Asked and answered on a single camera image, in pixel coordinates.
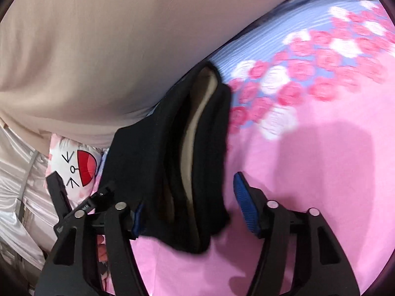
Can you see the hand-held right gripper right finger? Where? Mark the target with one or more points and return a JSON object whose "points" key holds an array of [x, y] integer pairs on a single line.
{"points": [[247, 209]]}

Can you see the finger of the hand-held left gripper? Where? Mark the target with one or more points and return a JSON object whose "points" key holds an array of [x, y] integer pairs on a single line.
{"points": [[58, 194], [100, 197]]}

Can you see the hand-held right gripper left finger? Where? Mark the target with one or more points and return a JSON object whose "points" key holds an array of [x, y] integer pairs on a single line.
{"points": [[139, 220]]}

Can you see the black pants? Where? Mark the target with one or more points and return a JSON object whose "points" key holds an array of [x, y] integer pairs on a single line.
{"points": [[139, 154]]}

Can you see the grey metal bar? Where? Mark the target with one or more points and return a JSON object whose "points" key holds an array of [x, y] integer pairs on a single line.
{"points": [[28, 178]]}

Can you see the white cat face pillow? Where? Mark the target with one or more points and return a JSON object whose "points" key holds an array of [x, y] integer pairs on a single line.
{"points": [[86, 163]]}

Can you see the pale pink satin cloth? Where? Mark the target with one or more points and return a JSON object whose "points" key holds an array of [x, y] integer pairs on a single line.
{"points": [[12, 166]]}

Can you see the pink floral bed sheet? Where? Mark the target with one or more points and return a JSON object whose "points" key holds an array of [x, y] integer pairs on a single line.
{"points": [[308, 160]]}

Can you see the beige blanket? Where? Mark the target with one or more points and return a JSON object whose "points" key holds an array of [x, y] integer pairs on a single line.
{"points": [[108, 52]]}

